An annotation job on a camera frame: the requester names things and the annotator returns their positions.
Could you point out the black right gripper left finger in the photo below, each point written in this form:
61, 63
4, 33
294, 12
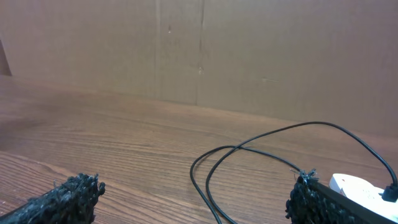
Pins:
72, 202

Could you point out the white power strip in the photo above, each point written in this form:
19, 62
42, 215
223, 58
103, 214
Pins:
364, 193

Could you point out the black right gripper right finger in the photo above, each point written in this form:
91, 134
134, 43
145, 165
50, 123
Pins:
311, 202

